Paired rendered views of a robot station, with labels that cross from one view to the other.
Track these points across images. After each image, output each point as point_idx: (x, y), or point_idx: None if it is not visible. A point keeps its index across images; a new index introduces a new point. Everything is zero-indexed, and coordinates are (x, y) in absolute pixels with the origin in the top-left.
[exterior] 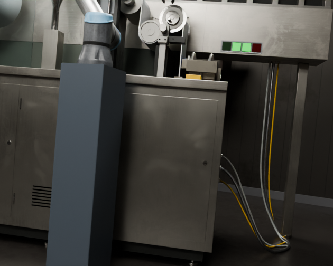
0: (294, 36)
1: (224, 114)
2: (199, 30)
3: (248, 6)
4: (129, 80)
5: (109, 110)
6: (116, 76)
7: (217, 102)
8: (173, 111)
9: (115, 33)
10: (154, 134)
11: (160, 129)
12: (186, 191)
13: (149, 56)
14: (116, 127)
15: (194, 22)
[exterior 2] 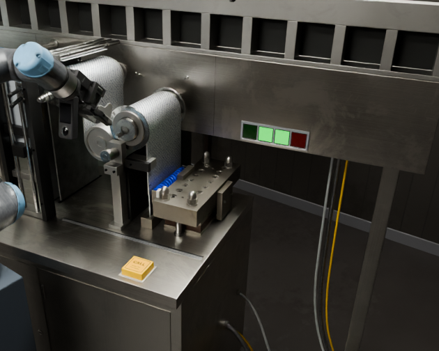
0: (366, 127)
1: (180, 331)
2: (205, 100)
3: (285, 66)
4: (47, 264)
5: None
6: None
7: (169, 314)
8: (113, 309)
9: None
10: (95, 330)
11: (101, 326)
12: None
13: None
14: (20, 349)
15: (198, 87)
